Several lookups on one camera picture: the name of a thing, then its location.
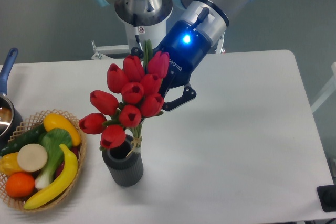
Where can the beige round radish slice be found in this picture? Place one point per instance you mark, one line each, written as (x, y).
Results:
(32, 157)

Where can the red tulip bouquet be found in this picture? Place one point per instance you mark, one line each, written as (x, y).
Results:
(133, 97)

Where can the red fruit in basket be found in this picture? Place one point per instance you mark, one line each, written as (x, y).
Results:
(75, 150)

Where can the yellow bell pepper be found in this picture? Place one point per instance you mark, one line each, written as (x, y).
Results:
(9, 164)

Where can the woven wicker basket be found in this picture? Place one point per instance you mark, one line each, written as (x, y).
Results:
(27, 124)

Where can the yellow banana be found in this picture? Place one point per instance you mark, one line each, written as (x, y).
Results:
(59, 185)

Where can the dark grey ribbed vase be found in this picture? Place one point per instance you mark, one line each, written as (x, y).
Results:
(126, 170)

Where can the black device at edge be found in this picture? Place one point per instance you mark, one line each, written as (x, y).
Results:
(326, 196)

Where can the orange fruit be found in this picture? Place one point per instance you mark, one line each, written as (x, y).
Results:
(20, 185)

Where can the green cucumber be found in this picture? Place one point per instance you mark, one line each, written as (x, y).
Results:
(29, 137)

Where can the green bok choy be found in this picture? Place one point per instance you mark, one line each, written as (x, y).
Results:
(50, 142)

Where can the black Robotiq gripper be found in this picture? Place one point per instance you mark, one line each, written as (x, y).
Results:
(186, 48)

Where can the blue handled saucepan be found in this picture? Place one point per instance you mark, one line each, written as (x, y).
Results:
(10, 117)

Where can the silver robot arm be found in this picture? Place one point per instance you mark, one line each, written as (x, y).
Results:
(209, 17)

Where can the white frame at right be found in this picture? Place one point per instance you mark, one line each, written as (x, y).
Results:
(327, 90)

